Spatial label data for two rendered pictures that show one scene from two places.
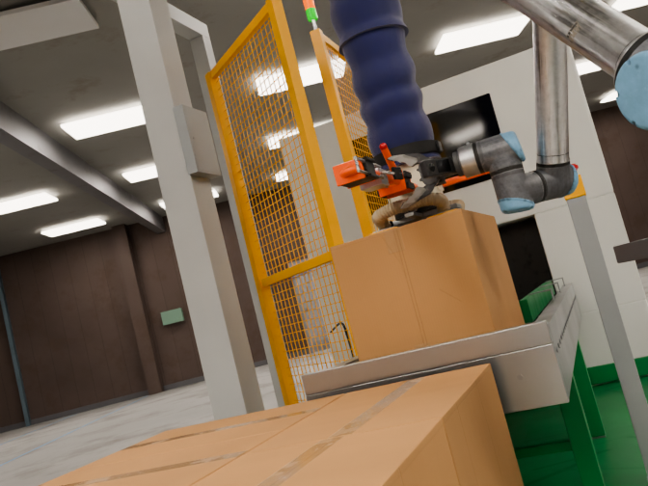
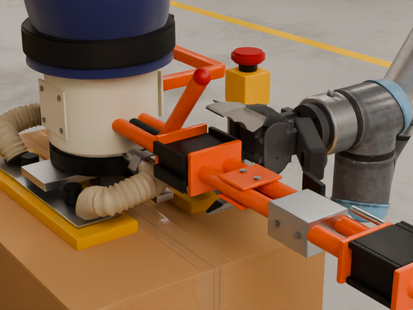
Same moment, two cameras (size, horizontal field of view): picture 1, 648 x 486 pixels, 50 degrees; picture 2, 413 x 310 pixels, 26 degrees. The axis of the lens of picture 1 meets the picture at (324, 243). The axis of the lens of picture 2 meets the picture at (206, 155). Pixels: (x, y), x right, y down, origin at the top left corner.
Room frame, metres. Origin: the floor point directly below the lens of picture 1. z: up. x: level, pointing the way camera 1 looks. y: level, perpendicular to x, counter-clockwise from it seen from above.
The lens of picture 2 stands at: (1.38, 0.66, 1.53)
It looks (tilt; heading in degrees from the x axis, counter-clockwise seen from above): 22 degrees down; 303
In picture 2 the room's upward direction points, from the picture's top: straight up
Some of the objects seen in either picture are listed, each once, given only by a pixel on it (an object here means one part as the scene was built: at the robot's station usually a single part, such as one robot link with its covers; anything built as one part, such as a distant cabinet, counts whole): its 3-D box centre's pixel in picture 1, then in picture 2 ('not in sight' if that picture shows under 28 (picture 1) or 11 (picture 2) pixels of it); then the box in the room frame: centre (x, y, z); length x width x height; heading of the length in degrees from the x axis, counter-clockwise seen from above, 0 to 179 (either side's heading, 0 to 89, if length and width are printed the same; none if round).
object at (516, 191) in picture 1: (515, 190); (362, 178); (1.89, -0.55, 0.96); 0.12 x 0.09 x 0.12; 108
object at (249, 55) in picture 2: not in sight; (247, 60); (2.28, -0.84, 1.02); 0.07 x 0.07 x 0.04
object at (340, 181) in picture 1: (354, 174); (391, 266); (1.67, -0.11, 1.08); 0.08 x 0.07 x 0.05; 160
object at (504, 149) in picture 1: (499, 152); (365, 114); (1.88, -0.53, 1.08); 0.12 x 0.09 x 0.10; 70
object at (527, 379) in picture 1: (429, 397); not in sight; (1.91, -0.17, 0.48); 0.70 x 0.03 x 0.15; 70
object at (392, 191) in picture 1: (394, 184); (198, 158); (1.99, -0.24, 1.08); 0.10 x 0.08 x 0.06; 70
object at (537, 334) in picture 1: (418, 360); not in sight; (1.91, -0.17, 0.58); 0.70 x 0.03 x 0.06; 70
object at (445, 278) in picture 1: (436, 290); (107, 300); (2.22, -0.31, 0.75); 0.60 x 0.40 x 0.40; 158
